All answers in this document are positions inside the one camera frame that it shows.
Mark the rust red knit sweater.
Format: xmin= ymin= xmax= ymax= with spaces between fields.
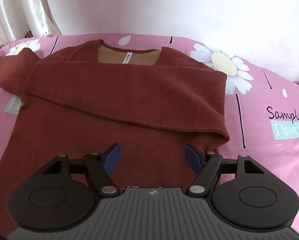
xmin=0 ymin=40 xmax=229 ymax=235

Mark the cream floral curtain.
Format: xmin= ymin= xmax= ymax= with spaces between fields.
xmin=0 ymin=0 xmax=61 ymax=49

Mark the pink daisy print bedsheet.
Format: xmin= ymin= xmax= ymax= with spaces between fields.
xmin=0 ymin=34 xmax=299 ymax=233

